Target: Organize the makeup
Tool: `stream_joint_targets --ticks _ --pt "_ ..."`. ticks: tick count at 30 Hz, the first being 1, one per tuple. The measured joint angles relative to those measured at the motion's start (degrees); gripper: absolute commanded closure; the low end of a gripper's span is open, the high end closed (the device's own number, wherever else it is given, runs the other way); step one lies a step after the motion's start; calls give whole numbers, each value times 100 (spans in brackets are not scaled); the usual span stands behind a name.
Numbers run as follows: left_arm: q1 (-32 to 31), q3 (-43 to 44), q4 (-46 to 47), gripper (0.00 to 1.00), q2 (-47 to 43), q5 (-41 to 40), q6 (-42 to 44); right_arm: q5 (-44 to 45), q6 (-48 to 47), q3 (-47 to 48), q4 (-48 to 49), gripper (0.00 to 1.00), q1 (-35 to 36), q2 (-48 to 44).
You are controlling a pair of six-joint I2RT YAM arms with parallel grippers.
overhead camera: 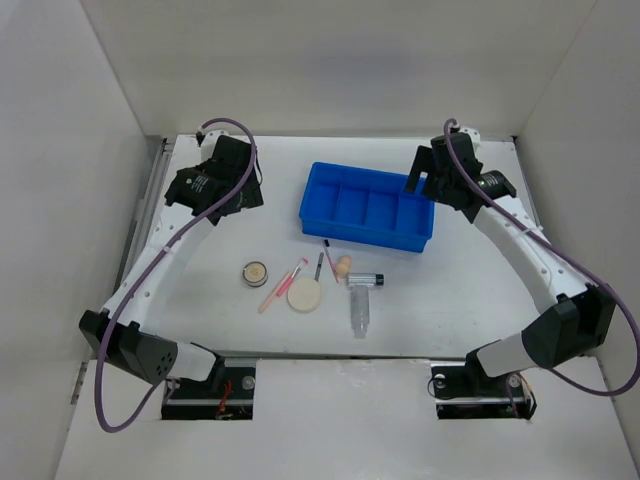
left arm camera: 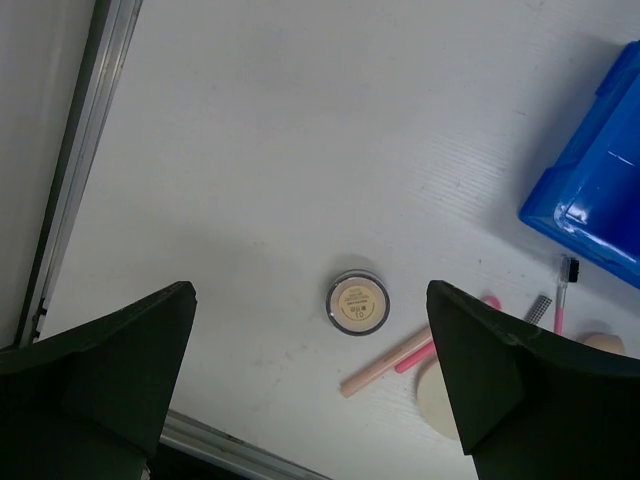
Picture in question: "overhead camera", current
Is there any round powder compact jar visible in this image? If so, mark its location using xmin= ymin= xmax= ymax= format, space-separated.
xmin=242 ymin=261 xmax=268 ymax=288

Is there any pink mascara wand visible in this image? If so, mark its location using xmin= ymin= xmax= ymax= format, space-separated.
xmin=322 ymin=239 xmax=340 ymax=284

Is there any beige makeup sponge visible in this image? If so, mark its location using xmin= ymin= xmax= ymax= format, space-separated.
xmin=335 ymin=256 xmax=352 ymax=278

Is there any clear tube black cap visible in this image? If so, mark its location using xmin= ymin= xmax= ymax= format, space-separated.
xmin=347 ymin=272 xmax=385 ymax=287

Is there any grey striped brow pencil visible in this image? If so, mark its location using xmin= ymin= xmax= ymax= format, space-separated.
xmin=314 ymin=252 xmax=324 ymax=282

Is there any clear plastic bottle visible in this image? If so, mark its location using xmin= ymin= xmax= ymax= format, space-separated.
xmin=351 ymin=285 xmax=370 ymax=339

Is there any round white powder puff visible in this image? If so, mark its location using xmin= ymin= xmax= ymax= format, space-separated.
xmin=286 ymin=277 xmax=323 ymax=313

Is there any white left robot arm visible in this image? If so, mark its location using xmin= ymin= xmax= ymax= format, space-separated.
xmin=79 ymin=130 xmax=263 ymax=397

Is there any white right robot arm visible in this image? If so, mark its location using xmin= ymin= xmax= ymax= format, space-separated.
xmin=406 ymin=119 xmax=620 ymax=394

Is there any peach makeup stick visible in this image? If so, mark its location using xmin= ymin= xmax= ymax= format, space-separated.
xmin=258 ymin=271 xmax=291 ymax=314

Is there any pink makeup brush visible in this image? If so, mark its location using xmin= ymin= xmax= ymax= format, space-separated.
xmin=276 ymin=258 xmax=308 ymax=297

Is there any blue divided plastic tray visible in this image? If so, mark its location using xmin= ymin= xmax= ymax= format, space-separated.
xmin=299 ymin=162 xmax=435 ymax=253

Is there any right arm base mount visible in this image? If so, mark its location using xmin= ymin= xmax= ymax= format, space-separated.
xmin=427 ymin=362 xmax=538 ymax=421

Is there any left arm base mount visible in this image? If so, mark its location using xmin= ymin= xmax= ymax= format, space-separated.
xmin=161 ymin=358 xmax=257 ymax=421

